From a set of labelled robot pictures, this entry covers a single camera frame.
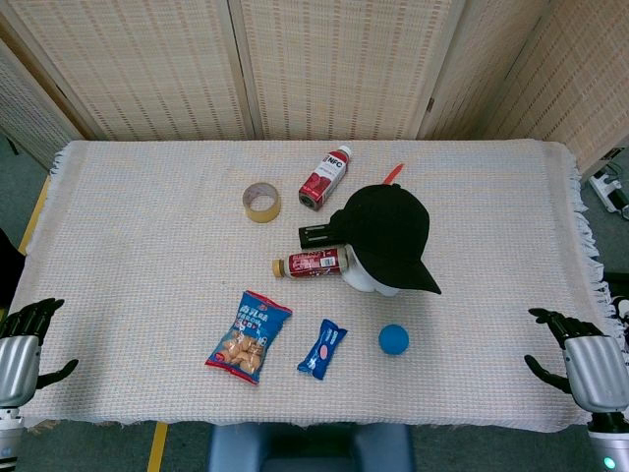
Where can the beige tape roll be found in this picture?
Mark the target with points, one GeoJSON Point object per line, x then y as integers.
{"type": "Point", "coordinates": [262, 202]}

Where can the black rectangular box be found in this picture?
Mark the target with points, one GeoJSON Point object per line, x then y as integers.
{"type": "Point", "coordinates": [317, 235]}

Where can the woven folding screen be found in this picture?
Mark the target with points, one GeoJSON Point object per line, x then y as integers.
{"type": "Point", "coordinates": [314, 64]}

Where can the red pen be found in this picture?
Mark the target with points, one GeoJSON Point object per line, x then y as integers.
{"type": "Point", "coordinates": [393, 174]}

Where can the white device on floor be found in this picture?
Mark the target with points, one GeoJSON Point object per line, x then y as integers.
{"type": "Point", "coordinates": [609, 189]}

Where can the blue ball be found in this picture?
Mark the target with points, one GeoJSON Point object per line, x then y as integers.
{"type": "Point", "coordinates": [393, 338]}

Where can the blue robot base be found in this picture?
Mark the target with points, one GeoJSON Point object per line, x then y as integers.
{"type": "Point", "coordinates": [309, 447]}

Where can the black baseball cap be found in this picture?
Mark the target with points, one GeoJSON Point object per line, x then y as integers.
{"type": "Point", "coordinates": [388, 231]}

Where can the white foam mannequin head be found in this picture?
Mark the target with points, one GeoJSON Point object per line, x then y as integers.
{"type": "Point", "coordinates": [366, 277]}

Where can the brown milk tea bottle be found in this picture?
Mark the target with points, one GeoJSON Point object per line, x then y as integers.
{"type": "Point", "coordinates": [312, 263]}

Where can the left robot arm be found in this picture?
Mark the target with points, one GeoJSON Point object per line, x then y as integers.
{"type": "Point", "coordinates": [7, 437]}

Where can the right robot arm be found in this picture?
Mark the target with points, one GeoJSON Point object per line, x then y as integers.
{"type": "Point", "coordinates": [609, 440]}

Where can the yellow floor tape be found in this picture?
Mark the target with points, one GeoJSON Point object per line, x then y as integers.
{"type": "Point", "coordinates": [158, 447]}

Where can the small blue candy packet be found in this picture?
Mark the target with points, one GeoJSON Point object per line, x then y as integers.
{"type": "Point", "coordinates": [322, 350]}

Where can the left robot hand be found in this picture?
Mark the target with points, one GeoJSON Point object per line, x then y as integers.
{"type": "Point", "coordinates": [17, 351]}

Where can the blue snack bag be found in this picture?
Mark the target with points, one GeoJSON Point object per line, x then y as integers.
{"type": "Point", "coordinates": [248, 344]}

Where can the white woven tablecloth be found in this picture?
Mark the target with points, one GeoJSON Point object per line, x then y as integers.
{"type": "Point", "coordinates": [147, 246]}

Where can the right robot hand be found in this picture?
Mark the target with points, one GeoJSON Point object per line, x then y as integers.
{"type": "Point", "coordinates": [592, 364]}

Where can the red NFC juice bottle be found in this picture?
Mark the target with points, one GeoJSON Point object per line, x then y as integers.
{"type": "Point", "coordinates": [324, 178]}

